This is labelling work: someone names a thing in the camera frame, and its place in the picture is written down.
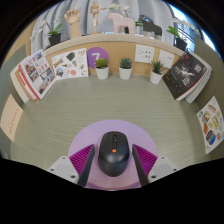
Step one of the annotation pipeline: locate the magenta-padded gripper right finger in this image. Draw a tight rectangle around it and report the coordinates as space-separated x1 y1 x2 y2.
131 143 180 187

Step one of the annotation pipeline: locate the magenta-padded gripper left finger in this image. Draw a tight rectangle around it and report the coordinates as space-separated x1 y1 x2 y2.
46 143 96 188

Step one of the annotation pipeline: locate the black computer mouse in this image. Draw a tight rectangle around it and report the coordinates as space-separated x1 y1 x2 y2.
97 130 130 178

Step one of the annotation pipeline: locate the purple mouse pad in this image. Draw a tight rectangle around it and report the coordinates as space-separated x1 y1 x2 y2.
67 119 160 189

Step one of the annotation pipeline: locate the colourful food sticker sheet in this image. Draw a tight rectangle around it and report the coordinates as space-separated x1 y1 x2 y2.
196 95 224 155

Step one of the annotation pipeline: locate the beige booklet with red text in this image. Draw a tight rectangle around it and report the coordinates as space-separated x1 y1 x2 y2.
0 93 24 143

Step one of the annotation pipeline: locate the white book behind black book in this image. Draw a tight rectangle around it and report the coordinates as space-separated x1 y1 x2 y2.
184 59 213 104

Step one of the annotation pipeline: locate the brown kraft cover book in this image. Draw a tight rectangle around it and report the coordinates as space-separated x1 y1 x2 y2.
14 68 34 102

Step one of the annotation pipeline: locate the black cover book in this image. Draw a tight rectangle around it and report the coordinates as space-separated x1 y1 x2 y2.
162 51 208 102

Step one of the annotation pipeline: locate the red spine book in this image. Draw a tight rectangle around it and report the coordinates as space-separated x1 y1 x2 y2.
16 63 38 101

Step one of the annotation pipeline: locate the magazine with photo cover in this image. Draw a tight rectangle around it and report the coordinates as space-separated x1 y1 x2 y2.
19 49 57 100

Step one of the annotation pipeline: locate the white sticker sheet card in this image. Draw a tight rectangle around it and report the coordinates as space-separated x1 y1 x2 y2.
50 47 89 81

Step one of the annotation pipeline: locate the purple round number sticker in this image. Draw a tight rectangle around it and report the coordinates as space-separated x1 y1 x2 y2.
86 46 110 70

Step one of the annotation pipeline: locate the white orchid in black pot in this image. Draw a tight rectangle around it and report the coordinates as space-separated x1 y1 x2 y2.
166 18 201 52
29 19 64 48

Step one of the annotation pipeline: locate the wooden desk shelf ledge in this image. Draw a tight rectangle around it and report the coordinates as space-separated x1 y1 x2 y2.
43 32 188 76

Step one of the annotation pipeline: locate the black wooden horse figure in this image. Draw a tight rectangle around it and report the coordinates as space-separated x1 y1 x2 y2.
137 14 163 38

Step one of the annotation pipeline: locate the white orchid behind horse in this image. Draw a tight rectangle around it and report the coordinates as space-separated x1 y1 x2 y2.
108 3 145 34

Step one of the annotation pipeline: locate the wooden hand model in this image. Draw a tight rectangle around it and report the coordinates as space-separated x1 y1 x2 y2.
63 7 83 39

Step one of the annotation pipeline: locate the pink wooden horse figure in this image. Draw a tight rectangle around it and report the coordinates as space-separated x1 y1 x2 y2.
107 12 136 36

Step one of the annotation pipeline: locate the wooden artist mannequin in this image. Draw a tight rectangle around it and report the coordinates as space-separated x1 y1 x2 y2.
88 0 108 35

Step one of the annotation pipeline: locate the grey curtain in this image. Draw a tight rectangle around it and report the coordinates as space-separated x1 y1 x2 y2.
31 0 174 44

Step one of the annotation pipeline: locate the white wall socket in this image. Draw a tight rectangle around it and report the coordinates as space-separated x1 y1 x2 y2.
134 44 156 64
157 49 176 69

